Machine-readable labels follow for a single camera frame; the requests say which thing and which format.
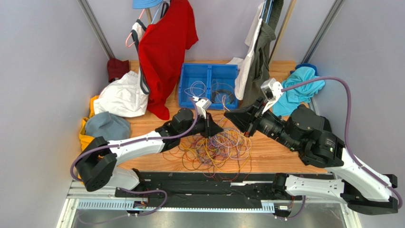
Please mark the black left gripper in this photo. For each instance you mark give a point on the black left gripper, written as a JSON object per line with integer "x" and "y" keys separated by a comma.
{"x": 210, "y": 128}

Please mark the wooden pole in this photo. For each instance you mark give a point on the wooden pole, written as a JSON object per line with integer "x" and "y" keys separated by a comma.
{"x": 282, "y": 30}

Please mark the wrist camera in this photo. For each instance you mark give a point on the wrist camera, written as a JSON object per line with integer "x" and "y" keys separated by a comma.
{"x": 202, "y": 104}
{"x": 272, "y": 90}

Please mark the white cloth with black trim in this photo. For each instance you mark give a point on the white cloth with black trim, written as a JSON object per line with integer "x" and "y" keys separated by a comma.
{"x": 126, "y": 97}

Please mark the dark blue cloth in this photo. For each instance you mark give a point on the dark blue cloth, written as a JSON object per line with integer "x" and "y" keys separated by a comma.
{"x": 306, "y": 65}

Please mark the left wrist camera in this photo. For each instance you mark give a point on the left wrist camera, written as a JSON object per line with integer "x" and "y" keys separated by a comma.
{"x": 202, "y": 104}

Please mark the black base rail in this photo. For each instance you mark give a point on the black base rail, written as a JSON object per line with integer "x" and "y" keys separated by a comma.
{"x": 194, "y": 192}

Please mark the metal corner rail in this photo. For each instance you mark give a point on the metal corner rail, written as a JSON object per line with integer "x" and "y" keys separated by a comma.
{"x": 323, "y": 29}
{"x": 89, "y": 14}

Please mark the grey-blue cloth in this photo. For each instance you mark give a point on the grey-blue cloth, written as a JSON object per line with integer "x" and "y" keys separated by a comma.
{"x": 109, "y": 126}

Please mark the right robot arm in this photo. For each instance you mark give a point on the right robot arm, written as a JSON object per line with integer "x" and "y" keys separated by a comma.
{"x": 311, "y": 137}

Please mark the blue hat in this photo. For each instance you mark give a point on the blue hat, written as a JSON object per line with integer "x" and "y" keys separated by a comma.
{"x": 143, "y": 4}

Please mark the metal corner rail right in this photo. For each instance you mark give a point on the metal corner rail right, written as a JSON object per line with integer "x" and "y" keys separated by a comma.
{"x": 323, "y": 29}

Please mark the pink hanger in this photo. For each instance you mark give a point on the pink hanger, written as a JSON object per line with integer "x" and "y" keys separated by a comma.
{"x": 137, "y": 32}

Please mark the yellow cloth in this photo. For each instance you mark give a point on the yellow cloth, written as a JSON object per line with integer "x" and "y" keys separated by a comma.
{"x": 84, "y": 139}

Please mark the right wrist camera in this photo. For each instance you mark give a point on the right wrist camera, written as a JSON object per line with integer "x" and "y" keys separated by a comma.
{"x": 272, "y": 90}

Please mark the metal corner rail left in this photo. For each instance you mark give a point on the metal corner rail left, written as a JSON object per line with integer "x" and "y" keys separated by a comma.
{"x": 89, "y": 14}

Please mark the red t-shirt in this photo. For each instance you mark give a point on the red t-shirt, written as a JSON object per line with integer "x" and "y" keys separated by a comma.
{"x": 162, "y": 53}

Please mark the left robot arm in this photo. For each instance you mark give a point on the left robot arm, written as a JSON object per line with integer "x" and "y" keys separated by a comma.
{"x": 98, "y": 164}

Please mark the blue divided plastic bin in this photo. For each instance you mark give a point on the blue divided plastic bin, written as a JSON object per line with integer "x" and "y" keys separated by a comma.
{"x": 213, "y": 81}

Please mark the olive green hanging garment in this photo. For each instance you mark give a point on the olive green hanging garment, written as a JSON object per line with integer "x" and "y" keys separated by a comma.
{"x": 259, "y": 67}

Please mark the dark red cloth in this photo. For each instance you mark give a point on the dark red cloth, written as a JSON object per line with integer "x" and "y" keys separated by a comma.
{"x": 116, "y": 69}

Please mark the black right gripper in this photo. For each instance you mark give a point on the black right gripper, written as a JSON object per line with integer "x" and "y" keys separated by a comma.
{"x": 253, "y": 116}

